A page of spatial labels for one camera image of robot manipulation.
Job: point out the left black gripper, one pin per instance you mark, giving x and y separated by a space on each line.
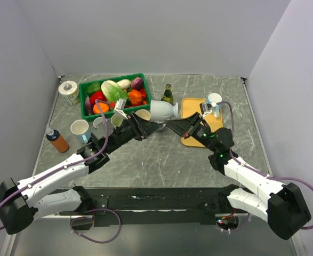
145 127

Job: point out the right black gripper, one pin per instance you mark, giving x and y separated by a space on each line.
184 127

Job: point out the cream ribbed mug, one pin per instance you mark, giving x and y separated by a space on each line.
143 114

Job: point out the green mug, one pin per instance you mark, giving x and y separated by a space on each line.
116 120

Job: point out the grey printed mug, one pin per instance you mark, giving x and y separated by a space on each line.
98 122

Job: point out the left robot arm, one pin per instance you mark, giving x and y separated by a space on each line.
29 199

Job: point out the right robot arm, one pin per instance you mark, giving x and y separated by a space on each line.
282 206

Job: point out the light blue mug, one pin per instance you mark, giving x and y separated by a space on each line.
213 99

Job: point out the yellow tray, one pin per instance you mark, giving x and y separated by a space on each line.
188 107

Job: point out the red chili toy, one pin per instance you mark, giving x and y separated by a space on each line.
144 97

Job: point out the orange pumpkin toy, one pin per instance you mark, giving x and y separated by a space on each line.
135 97

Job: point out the green glass bottle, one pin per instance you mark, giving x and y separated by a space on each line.
167 95

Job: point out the purple onion toy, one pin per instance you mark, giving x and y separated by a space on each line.
137 83

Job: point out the green napa cabbage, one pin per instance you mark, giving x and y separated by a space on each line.
112 91

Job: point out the green plastic crate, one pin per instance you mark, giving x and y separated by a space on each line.
128 106

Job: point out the red bell pepper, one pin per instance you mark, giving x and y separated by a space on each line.
97 96

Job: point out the purple eggplant toy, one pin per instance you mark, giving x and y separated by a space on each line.
88 107

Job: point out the green bell pepper toy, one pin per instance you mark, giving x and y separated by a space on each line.
93 88

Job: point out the white green paper cup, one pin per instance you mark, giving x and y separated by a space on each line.
68 90

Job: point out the orange spray bottle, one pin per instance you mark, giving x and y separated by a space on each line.
56 139

